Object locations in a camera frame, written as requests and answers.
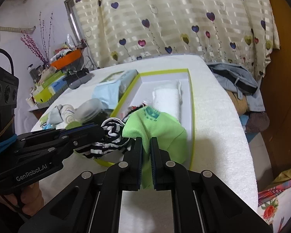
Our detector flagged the grey cloth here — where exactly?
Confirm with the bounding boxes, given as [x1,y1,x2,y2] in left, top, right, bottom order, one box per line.
[47,105,63,125]

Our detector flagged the green patterned towel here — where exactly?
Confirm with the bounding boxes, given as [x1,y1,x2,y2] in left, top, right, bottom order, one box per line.
[39,114,49,127]

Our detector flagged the cream striped sock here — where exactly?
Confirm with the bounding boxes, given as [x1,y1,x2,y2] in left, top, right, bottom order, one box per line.
[60,105,75,124]

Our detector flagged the black white striped cloth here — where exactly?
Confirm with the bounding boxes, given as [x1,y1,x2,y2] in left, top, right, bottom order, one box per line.
[75,117,137,160]

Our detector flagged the green microfiber cloth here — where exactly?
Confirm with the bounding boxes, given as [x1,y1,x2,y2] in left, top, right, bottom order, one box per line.
[122,106,189,189]

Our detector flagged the white towel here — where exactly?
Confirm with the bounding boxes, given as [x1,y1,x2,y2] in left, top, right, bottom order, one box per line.
[152,81,182,121]

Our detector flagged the pink patterned packet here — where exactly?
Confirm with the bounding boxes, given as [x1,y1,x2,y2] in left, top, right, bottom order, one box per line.
[121,101,147,120]

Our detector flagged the person's left hand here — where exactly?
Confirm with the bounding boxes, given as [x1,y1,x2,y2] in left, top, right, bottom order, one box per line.
[0,182,44,216]

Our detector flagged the green cosmetic jar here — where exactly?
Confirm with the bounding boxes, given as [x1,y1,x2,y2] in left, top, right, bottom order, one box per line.
[64,121,82,130]

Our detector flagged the grey lidded dark jar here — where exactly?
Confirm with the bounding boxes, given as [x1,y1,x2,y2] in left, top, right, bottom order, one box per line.
[74,98,112,125]

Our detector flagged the stack of boxes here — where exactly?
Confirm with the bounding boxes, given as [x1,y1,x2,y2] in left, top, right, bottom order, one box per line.
[33,71,68,108]

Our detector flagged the black grey handheld device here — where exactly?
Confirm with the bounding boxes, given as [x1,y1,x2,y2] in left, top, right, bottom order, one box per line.
[63,68,92,90]

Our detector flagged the glass jar black lid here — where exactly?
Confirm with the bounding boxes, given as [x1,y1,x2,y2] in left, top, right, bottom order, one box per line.
[27,64,40,84]

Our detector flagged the blue wet wipes pack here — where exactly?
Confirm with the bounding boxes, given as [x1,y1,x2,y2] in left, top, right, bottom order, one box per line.
[92,70,138,110]

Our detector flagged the floral pillow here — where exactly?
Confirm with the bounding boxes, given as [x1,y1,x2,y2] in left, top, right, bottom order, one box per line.
[258,168,291,232]

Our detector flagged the orange tray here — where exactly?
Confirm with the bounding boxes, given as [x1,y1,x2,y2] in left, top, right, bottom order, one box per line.
[50,49,82,70]

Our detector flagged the pink flower branches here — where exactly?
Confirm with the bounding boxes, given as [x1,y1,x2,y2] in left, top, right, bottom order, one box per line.
[20,12,53,65]

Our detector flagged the lime green cardboard box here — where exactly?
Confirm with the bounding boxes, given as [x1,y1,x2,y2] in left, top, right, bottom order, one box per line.
[94,68,196,172]

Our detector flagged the pile of clothes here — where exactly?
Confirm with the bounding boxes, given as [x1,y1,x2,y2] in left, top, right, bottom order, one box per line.
[207,63,270,133]

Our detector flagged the wooden wardrobe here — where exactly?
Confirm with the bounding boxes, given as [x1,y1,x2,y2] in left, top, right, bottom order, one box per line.
[261,0,291,176]

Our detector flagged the heart pattern curtain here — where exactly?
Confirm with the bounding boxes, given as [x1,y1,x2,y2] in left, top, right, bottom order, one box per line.
[74,0,280,79]

